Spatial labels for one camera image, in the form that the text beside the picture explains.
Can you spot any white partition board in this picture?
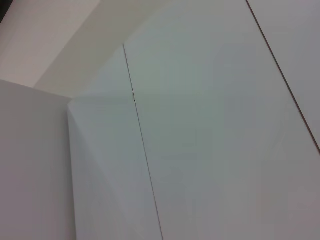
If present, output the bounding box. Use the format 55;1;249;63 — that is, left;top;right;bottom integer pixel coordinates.
0;79;79;240

